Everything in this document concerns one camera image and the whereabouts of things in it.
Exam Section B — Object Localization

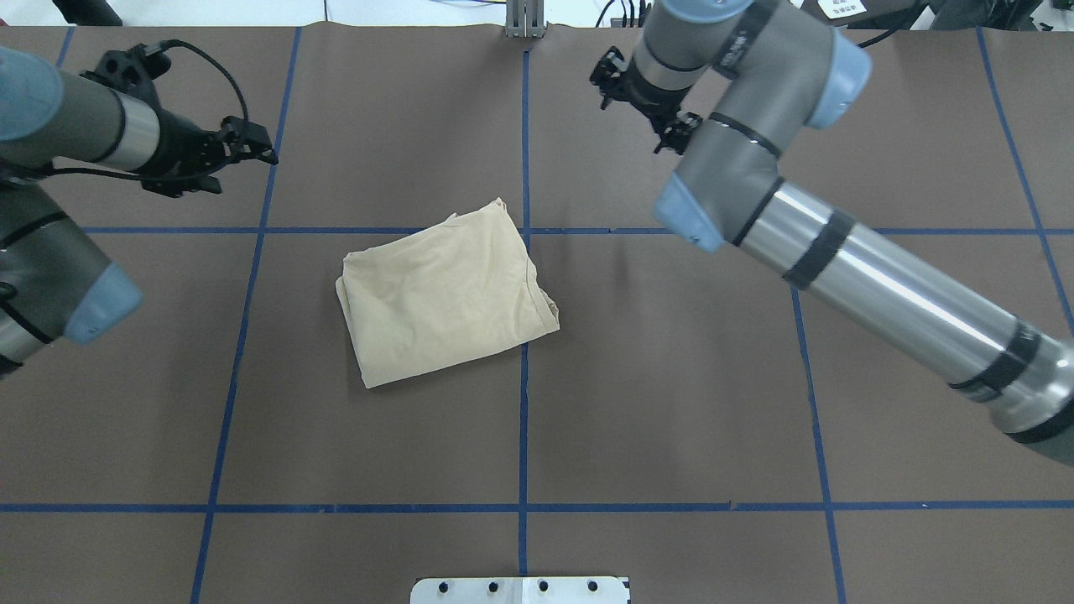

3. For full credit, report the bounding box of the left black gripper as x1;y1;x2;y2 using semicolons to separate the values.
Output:
79;46;279;198

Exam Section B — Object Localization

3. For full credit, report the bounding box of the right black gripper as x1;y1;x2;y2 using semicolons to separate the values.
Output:
590;46;702;154

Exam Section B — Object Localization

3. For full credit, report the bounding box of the cream long-sleeve graphic shirt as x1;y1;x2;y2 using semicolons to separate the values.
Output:
335;198;560;389

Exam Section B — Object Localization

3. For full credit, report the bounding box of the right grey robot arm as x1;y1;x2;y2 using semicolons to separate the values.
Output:
590;1;1073;466

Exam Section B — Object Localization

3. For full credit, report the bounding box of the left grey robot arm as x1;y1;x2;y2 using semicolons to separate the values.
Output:
1;39;279;376

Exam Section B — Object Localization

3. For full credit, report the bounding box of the aluminium frame post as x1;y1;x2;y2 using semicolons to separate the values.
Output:
503;0;547;39

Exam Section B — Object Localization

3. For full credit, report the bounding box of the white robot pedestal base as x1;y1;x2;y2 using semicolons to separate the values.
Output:
409;575;632;603

